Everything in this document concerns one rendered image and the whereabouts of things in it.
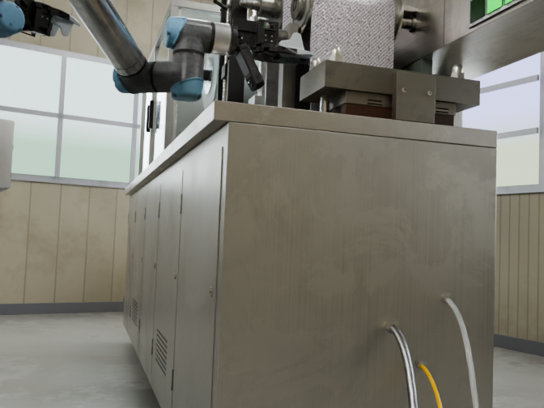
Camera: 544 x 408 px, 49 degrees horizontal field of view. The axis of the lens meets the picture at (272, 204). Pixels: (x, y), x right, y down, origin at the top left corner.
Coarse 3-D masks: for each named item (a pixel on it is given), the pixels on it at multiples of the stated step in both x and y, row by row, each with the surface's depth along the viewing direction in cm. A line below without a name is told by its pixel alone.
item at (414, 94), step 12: (396, 72) 134; (408, 72) 135; (396, 84) 134; (408, 84) 135; (420, 84) 136; (432, 84) 137; (396, 96) 134; (408, 96) 135; (420, 96) 136; (432, 96) 137; (396, 108) 134; (408, 108) 135; (420, 108) 136; (432, 108) 136; (408, 120) 134; (420, 120) 135; (432, 120) 136
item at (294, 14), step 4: (292, 0) 160; (296, 0) 158; (300, 0) 154; (304, 0) 154; (292, 4) 159; (296, 4) 157; (300, 4) 154; (304, 4) 155; (292, 8) 159; (296, 8) 156; (300, 8) 155; (304, 8) 155; (292, 12) 159; (296, 12) 156; (300, 12) 155; (292, 16) 159; (296, 16) 156; (300, 16) 156
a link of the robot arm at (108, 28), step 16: (80, 0) 120; (96, 0) 122; (80, 16) 124; (96, 16) 124; (112, 16) 126; (96, 32) 128; (112, 32) 129; (128, 32) 133; (112, 48) 132; (128, 48) 134; (112, 64) 138; (128, 64) 137; (144, 64) 140; (128, 80) 141; (144, 80) 142
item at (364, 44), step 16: (320, 16) 153; (320, 32) 153; (336, 32) 154; (352, 32) 155; (368, 32) 157; (384, 32) 158; (320, 48) 152; (352, 48) 155; (368, 48) 157; (384, 48) 158; (368, 64) 156; (384, 64) 158
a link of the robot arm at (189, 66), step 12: (180, 60) 139; (192, 60) 139; (156, 72) 141; (168, 72) 140; (180, 72) 139; (192, 72) 139; (156, 84) 141; (168, 84) 141; (180, 84) 139; (192, 84) 139; (180, 96) 140; (192, 96) 140
